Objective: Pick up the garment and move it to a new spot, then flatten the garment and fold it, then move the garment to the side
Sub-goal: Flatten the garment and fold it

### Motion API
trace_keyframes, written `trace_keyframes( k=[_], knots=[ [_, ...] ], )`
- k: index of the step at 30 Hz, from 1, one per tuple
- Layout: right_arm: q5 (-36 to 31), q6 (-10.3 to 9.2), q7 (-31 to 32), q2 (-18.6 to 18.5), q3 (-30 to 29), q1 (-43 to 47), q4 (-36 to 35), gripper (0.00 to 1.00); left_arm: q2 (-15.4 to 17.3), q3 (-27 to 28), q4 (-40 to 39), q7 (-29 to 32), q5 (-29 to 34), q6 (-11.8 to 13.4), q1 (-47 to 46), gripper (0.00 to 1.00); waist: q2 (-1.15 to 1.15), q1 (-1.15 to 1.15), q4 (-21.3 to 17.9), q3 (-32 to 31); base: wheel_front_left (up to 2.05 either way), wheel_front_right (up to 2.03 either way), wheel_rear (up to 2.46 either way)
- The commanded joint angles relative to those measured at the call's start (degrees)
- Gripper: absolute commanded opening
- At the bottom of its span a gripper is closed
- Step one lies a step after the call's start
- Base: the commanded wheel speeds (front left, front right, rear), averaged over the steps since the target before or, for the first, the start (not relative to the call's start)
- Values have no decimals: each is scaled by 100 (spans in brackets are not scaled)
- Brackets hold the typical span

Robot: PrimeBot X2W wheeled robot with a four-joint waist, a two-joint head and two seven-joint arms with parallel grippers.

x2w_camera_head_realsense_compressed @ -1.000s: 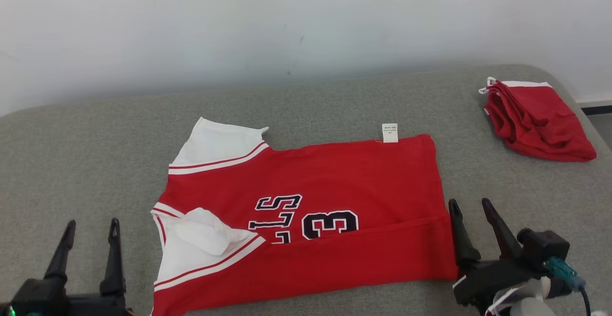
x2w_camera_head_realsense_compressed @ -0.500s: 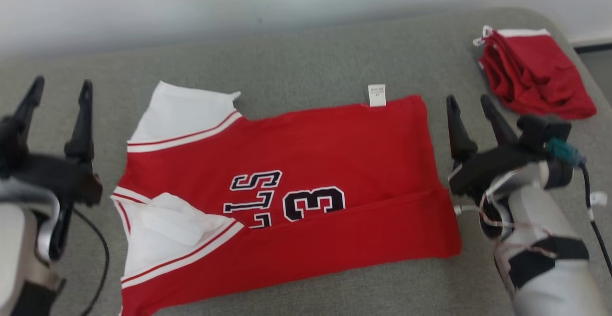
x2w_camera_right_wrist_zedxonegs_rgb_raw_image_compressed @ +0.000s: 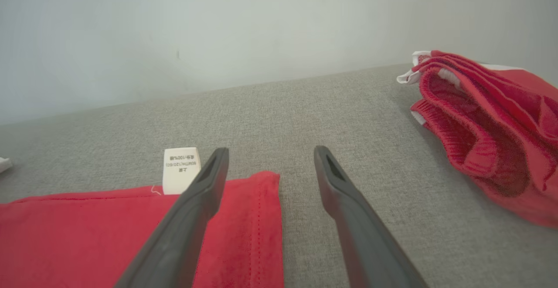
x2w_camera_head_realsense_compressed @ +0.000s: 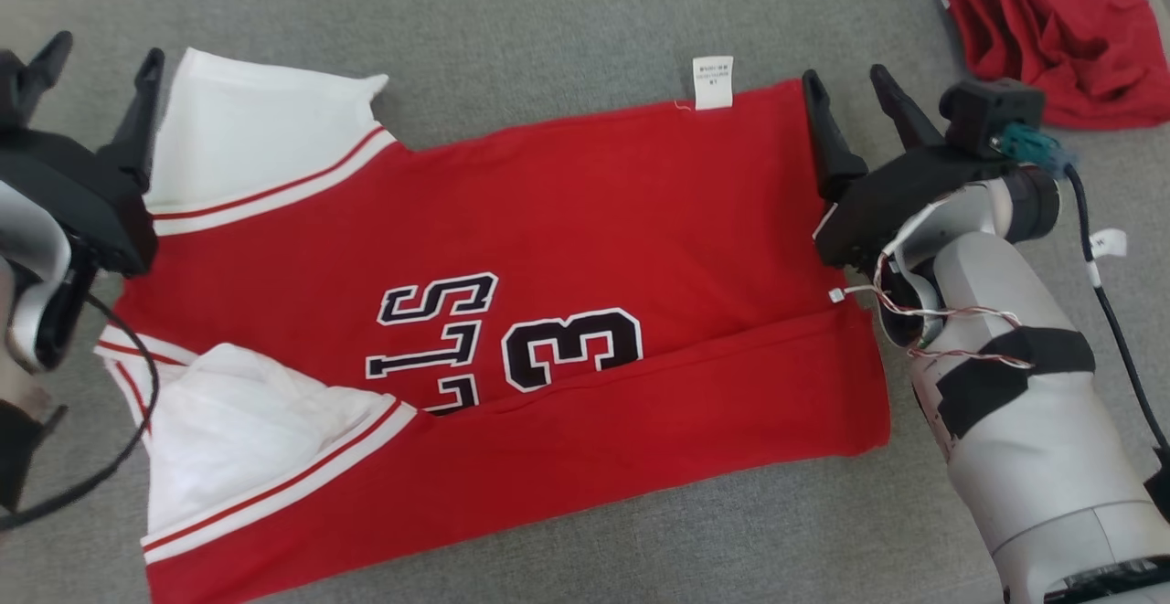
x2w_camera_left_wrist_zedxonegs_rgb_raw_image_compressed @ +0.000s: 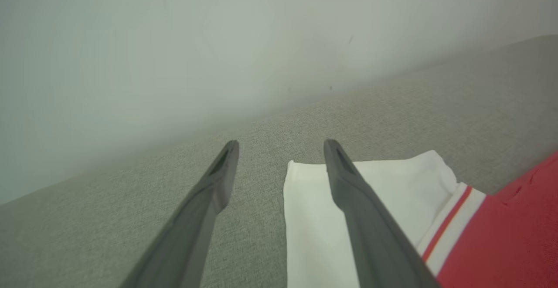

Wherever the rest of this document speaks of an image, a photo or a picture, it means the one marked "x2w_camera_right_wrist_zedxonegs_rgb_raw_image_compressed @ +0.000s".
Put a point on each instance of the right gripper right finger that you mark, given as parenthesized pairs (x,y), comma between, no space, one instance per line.
(366,244)

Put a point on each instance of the red jersey with white sleeves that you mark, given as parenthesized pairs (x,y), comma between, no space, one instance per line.
(87,240)

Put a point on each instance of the red shorts with white stripes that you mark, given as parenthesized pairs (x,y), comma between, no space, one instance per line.
(501,140)

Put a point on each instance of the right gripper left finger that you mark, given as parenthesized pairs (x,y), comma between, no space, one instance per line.
(183,235)

